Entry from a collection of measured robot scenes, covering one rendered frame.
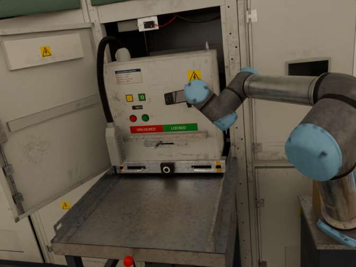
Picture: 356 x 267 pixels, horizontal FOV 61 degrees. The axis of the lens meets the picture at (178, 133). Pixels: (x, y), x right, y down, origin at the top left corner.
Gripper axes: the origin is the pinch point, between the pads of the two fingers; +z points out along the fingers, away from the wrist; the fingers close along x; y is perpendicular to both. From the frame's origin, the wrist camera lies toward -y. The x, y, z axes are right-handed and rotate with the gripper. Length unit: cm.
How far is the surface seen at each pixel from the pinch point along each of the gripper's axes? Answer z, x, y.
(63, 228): -22, -42, -51
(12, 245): 80, -84, -135
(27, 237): 73, -77, -119
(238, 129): 19.1, -17.9, 23.3
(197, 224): -25, -46, -3
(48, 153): 6, -16, -65
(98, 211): -8, -41, -42
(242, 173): 25, -41, 24
